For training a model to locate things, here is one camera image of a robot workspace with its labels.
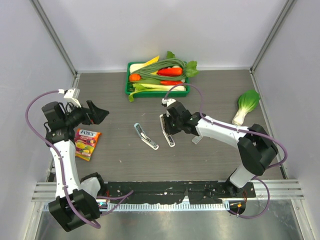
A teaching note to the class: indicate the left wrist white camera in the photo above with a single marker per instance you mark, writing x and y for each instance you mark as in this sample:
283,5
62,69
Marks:
71,96

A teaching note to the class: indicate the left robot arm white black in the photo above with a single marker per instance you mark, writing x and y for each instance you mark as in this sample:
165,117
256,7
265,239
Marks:
75,202

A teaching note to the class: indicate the fake yellow corn leaf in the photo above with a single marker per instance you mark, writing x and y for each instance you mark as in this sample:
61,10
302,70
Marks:
152,61

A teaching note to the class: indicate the fake red pepper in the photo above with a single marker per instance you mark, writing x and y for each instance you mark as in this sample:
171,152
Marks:
170,72

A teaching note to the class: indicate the fake small red chili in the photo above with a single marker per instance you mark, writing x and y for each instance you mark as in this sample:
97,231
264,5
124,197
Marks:
170,83

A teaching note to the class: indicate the fake leek white green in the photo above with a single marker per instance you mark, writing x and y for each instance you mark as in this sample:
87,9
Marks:
148,87

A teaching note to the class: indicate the fake green lettuce leaf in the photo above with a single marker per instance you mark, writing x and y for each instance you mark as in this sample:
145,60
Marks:
189,69

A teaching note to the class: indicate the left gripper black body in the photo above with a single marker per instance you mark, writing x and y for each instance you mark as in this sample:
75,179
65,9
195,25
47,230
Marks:
82,117

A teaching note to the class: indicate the fake bok choy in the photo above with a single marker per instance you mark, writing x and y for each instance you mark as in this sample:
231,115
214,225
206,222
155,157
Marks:
246,103

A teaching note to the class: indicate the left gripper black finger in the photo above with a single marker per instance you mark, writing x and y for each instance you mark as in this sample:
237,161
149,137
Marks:
95,112
96,120

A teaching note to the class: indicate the white stapler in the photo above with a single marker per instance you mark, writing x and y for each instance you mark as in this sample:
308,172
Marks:
167,136

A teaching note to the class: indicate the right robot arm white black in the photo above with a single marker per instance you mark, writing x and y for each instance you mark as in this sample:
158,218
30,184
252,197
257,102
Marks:
256,149

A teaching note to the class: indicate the slotted cable duct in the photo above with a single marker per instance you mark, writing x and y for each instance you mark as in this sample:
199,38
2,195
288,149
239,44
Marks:
184,206

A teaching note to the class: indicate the green plastic tray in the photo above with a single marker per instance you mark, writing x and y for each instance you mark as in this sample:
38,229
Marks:
128,89

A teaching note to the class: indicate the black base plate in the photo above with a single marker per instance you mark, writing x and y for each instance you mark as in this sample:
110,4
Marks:
173,192

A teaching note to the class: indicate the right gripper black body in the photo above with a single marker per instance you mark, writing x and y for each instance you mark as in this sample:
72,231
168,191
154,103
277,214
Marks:
173,126

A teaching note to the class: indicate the fake orange carrot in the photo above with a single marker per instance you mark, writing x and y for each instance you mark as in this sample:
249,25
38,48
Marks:
134,77

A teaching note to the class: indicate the fake green long beans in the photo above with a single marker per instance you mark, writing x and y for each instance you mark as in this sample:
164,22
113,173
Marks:
146,72

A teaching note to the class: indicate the colourful candy bag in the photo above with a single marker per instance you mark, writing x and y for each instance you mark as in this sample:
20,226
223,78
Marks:
85,143

